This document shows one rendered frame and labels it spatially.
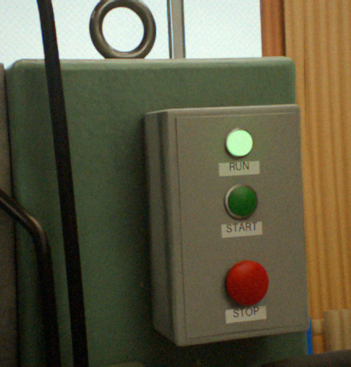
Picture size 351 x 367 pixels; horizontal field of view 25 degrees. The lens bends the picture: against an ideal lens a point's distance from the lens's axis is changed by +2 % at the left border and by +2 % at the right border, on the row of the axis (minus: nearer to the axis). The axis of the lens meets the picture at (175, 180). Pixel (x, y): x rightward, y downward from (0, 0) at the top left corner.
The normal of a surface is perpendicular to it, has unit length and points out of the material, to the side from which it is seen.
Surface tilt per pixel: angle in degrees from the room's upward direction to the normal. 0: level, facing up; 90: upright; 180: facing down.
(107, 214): 90
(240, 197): 88
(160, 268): 90
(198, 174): 90
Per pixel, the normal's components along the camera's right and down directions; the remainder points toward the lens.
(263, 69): 0.32, 0.04
